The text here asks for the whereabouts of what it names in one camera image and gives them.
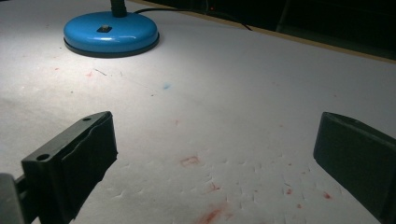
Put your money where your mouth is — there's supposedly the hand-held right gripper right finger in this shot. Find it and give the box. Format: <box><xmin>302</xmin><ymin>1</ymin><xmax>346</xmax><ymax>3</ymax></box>
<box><xmin>313</xmin><ymin>111</ymin><xmax>396</xmax><ymax>224</ymax></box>

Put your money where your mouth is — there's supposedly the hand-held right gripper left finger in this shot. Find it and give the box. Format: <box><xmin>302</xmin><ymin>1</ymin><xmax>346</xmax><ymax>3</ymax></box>
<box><xmin>21</xmin><ymin>110</ymin><xmax>119</xmax><ymax>224</ymax></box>

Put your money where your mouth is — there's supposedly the blue desk lamp base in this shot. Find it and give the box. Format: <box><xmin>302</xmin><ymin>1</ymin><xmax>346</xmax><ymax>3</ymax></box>
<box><xmin>63</xmin><ymin>0</ymin><xmax>161</xmax><ymax>59</ymax></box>

